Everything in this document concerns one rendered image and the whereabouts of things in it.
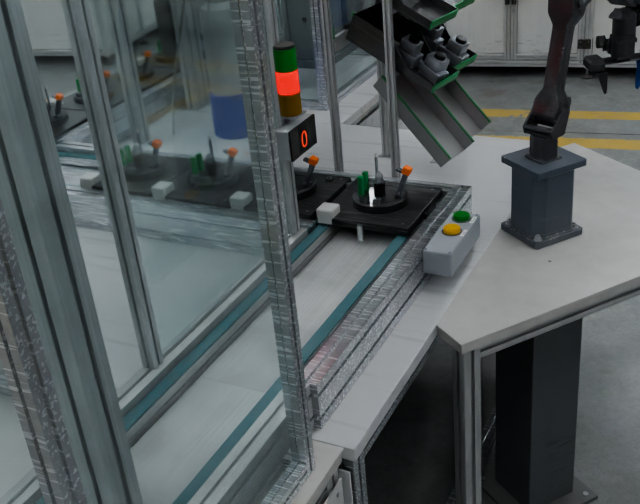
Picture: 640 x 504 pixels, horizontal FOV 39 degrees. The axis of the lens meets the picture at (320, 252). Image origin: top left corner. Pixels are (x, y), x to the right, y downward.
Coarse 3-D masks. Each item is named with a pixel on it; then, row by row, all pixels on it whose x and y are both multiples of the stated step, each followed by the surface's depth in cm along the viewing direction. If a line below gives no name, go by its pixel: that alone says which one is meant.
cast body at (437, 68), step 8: (432, 56) 226; (440, 56) 226; (424, 64) 229; (432, 64) 227; (440, 64) 226; (424, 72) 229; (432, 72) 228; (440, 72) 228; (448, 72) 229; (432, 80) 228; (440, 80) 228
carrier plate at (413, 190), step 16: (352, 192) 230; (416, 192) 226; (432, 192) 226; (352, 208) 222; (416, 208) 218; (336, 224) 218; (352, 224) 216; (368, 224) 214; (384, 224) 212; (400, 224) 212; (416, 224) 214
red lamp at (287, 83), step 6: (276, 72) 195; (294, 72) 194; (276, 78) 195; (282, 78) 194; (288, 78) 194; (294, 78) 195; (282, 84) 195; (288, 84) 195; (294, 84) 195; (282, 90) 196; (288, 90) 195; (294, 90) 196
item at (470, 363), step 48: (528, 336) 197; (576, 336) 235; (480, 384) 195; (528, 384) 237; (576, 384) 243; (480, 432) 202; (528, 432) 244; (480, 480) 208; (528, 480) 251; (576, 480) 266
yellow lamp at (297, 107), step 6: (282, 96) 196; (288, 96) 196; (294, 96) 196; (300, 96) 198; (282, 102) 197; (288, 102) 196; (294, 102) 197; (300, 102) 198; (282, 108) 198; (288, 108) 197; (294, 108) 197; (300, 108) 199; (282, 114) 199; (288, 114) 198; (294, 114) 198
